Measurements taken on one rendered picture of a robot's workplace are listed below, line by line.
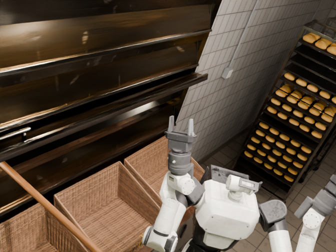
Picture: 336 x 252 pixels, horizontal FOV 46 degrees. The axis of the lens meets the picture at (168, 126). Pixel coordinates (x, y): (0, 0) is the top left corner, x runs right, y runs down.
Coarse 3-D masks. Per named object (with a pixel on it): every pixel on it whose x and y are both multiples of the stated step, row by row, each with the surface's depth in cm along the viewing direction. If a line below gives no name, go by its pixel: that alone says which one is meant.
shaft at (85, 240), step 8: (8, 168) 177; (16, 176) 175; (24, 184) 172; (32, 192) 170; (40, 200) 168; (48, 208) 166; (56, 216) 164; (64, 216) 165; (64, 224) 163; (72, 224) 162; (72, 232) 161; (80, 232) 160; (80, 240) 159; (88, 240) 158; (88, 248) 158; (96, 248) 157
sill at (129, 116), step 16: (176, 96) 290; (128, 112) 252; (144, 112) 260; (96, 128) 227; (112, 128) 238; (48, 144) 203; (64, 144) 207; (16, 160) 187; (32, 160) 192; (0, 176) 180
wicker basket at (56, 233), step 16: (32, 208) 209; (0, 224) 194; (16, 224) 203; (32, 224) 213; (48, 224) 220; (0, 240) 197; (16, 240) 206; (32, 240) 217; (48, 240) 225; (64, 240) 216
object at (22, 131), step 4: (24, 128) 161; (28, 128) 162; (12, 132) 157; (16, 132) 158; (20, 132) 160; (24, 132) 162; (0, 136) 153; (4, 136) 154; (8, 136) 155; (24, 136) 162; (0, 140) 153; (24, 140) 163
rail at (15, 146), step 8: (192, 80) 258; (168, 88) 237; (144, 96) 220; (152, 96) 225; (128, 104) 208; (104, 112) 194; (112, 112) 199; (80, 120) 183; (88, 120) 186; (64, 128) 175; (40, 136) 165; (48, 136) 168; (16, 144) 157; (24, 144) 159; (0, 152) 150; (8, 152) 153
